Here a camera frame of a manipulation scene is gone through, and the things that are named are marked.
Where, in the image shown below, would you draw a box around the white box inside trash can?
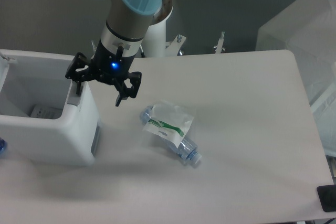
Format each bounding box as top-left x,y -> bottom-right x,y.
30,104 -> 62,120

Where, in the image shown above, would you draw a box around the white trash can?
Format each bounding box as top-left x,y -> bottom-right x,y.
1,49 -> 101,166

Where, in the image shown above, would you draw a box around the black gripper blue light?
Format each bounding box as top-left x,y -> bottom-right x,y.
65,40 -> 142,106

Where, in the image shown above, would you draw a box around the grey trash can push button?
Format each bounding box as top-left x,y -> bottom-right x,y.
67,95 -> 81,106

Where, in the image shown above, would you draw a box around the black device at table corner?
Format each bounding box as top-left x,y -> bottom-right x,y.
317,185 -> 335,212

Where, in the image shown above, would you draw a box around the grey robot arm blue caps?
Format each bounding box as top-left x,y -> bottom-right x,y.
65,0 -> 162,106

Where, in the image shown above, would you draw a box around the clear plastic water bottle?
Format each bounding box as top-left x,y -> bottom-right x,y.
139,105 -> 202,167

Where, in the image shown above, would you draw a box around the white covered box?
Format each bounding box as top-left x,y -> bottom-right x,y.
256,0 -> 335,157

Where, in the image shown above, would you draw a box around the grey levelling foot bolt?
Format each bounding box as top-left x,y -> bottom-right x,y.
213,31 -> 225,54

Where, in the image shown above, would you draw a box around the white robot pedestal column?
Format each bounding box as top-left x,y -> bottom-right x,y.
140,0 -> 173,58

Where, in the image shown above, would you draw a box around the white green plastic pouch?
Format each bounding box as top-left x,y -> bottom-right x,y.
140,101 -> 195,147

